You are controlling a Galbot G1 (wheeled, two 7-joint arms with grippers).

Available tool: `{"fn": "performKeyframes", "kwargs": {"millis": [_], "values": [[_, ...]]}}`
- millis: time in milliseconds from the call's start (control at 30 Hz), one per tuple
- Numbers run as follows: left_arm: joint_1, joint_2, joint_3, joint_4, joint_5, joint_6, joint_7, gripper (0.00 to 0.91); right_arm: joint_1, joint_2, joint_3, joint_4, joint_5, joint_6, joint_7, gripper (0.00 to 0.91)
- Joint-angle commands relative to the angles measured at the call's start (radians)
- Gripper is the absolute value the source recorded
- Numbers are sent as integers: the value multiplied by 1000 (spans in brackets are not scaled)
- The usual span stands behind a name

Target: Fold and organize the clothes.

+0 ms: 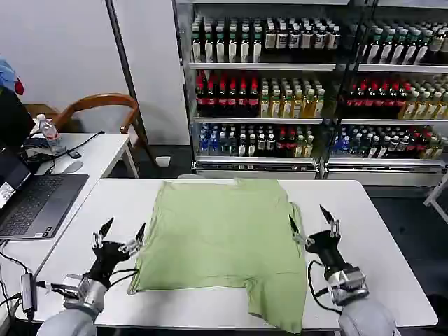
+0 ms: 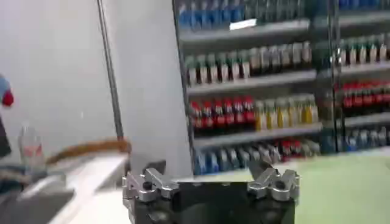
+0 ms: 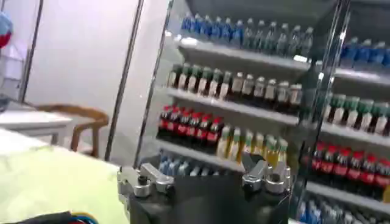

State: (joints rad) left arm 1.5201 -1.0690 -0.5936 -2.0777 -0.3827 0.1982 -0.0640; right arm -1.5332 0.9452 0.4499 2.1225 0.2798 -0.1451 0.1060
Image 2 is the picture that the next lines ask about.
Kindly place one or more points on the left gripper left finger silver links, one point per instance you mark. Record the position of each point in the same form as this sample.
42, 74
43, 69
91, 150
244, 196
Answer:
152, 182

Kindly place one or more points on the white table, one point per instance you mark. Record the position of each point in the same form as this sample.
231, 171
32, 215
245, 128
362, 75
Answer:
88, 188

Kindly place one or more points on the narrow shelf rack with bottles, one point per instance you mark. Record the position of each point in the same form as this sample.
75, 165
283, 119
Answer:
359, 76

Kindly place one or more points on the clear plastic water bottle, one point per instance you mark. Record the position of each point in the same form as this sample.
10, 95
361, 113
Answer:
30, 149

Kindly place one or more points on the thin dark metal pole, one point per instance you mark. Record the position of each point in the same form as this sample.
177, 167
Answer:
111, 73

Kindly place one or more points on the brown woven basket rim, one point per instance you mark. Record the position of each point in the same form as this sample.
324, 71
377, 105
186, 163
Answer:
91, 148

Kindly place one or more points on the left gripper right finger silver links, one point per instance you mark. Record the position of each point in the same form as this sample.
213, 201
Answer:
272, 182

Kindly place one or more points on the blue and red object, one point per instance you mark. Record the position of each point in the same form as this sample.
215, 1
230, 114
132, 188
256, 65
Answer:
6, 91

